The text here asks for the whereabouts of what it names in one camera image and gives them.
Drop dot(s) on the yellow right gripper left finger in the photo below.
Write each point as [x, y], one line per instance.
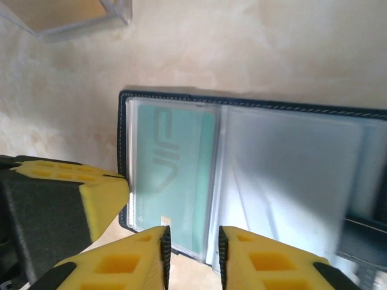
[115, 266]

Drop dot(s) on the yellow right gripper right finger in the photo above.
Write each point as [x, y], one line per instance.
[272, 266]

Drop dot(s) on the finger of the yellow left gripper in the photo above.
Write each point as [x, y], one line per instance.
[102, 202]

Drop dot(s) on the navy leather card holder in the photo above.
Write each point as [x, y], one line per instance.
[272, 181]

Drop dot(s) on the teal VIP card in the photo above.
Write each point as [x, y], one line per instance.
[181, 181]

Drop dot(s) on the clear acrylic box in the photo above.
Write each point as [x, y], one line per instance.
[124, 12]

